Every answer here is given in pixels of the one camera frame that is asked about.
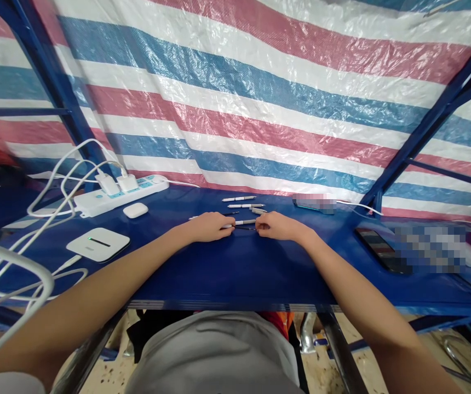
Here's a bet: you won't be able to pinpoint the person's right hand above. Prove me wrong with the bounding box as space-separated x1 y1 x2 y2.
255 211 317 243

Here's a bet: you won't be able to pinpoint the person's left hand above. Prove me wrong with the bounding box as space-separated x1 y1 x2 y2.
177 211 237 244

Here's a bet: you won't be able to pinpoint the small grey device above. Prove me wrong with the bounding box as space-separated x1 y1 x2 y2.
292 192 337 216

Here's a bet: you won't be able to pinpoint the white earbuds case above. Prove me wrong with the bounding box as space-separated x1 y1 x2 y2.
122 203 149 218

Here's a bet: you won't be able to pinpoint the white charger plug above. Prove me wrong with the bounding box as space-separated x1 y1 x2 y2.
94 172 118 196
116 173 139 194

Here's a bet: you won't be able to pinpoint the black smartphone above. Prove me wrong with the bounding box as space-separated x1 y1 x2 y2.
354 226 413 276

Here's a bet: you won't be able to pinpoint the person's body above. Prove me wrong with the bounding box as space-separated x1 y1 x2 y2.
125 310 302 394

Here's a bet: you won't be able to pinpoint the striped plastic tarp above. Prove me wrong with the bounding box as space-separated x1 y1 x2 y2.
0 0 471 227

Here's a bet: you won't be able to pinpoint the white square device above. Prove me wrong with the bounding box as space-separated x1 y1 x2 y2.
66 227 131 264

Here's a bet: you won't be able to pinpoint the white power strip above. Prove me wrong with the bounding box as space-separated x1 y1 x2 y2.
73 173 170 219

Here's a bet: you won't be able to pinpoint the blue metal rack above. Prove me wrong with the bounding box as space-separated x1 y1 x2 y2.
0 0 471 394

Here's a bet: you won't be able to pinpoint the white curved tube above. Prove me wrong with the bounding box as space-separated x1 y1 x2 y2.
0 236 55 360

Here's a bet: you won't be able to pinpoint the white power strip cord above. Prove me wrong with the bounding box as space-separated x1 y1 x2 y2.
164 178 200 189

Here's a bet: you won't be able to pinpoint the white cable of grey device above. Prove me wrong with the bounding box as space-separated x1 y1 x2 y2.
335 200 385 216

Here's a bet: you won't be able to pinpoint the white cable of square device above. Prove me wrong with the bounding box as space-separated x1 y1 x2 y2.
0 254 90 362

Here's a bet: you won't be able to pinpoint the white charging cable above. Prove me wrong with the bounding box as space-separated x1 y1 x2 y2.
0 138 129 317
27 158 109 218

